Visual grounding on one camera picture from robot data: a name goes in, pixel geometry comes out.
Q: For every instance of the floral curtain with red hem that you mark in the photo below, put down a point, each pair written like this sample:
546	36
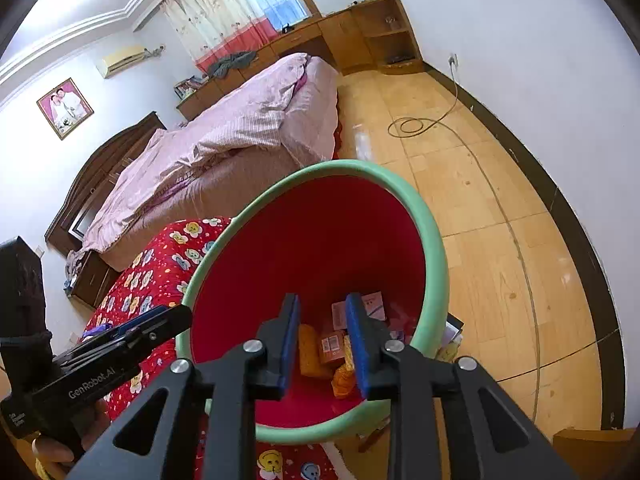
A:
220	15

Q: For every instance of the wooden bed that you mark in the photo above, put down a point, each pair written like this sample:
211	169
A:
240	180

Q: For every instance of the wall air conditioner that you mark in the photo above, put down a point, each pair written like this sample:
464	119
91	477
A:
122	60

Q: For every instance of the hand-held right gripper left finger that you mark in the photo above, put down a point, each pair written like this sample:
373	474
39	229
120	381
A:
290	340

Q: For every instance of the wooden furniture corner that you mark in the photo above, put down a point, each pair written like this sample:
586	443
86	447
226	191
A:
590	455

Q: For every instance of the white carton box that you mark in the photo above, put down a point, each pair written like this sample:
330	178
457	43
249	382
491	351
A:
372	307

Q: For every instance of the pale crumpled clothes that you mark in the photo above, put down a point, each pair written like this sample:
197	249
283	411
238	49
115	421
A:
75	262

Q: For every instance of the red bin with green rim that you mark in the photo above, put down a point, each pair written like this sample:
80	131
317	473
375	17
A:
325	240

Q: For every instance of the long wooden cabinet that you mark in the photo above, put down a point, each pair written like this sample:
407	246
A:
345	35

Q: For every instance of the brown cardboard box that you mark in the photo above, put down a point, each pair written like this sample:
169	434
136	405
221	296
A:
334	346

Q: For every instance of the pink quilt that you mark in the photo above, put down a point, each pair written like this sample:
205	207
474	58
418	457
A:
250	115

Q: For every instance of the small yellow foam net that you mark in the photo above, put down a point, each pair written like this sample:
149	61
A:
348	352

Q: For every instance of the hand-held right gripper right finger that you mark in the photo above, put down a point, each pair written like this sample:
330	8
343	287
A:
357	345

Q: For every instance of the white wall socket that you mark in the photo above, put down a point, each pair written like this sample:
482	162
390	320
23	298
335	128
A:
454	59

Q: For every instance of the red printed smiley blanket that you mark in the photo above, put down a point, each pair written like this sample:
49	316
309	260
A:
165	260

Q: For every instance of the row of books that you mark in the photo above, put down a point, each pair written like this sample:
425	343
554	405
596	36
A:
190	86

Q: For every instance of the dark grey clothes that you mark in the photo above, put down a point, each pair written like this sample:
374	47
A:
232	64

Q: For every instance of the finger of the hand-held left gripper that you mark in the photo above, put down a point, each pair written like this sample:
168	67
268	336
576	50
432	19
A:
150	332
142	317

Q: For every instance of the framed wall picture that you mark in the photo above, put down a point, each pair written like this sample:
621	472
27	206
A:
65	108

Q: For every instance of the person's left hand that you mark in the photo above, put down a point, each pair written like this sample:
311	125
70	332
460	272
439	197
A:
52	455

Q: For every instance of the stack of papers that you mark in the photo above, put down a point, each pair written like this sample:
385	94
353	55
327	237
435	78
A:
452	332

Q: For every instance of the clear glass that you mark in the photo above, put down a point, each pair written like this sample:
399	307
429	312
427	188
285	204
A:
391	22

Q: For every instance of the large yellow foam net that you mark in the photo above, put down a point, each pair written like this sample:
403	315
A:
315	352

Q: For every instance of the wooden nightstand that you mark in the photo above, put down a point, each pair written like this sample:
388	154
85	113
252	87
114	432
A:
95	280

